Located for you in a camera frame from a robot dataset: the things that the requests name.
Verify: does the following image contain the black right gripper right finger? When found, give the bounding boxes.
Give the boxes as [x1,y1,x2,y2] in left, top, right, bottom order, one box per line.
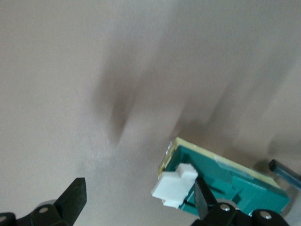
[190,177,238,226]

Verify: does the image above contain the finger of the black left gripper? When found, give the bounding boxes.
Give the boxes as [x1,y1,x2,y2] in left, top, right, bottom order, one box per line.
[269,159,301,189]

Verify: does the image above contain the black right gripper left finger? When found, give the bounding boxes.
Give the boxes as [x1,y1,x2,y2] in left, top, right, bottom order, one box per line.
[29,177,88,226]

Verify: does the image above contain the brown paper table cover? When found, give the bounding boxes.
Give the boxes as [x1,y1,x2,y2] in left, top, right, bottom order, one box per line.
[0,0,301,226]

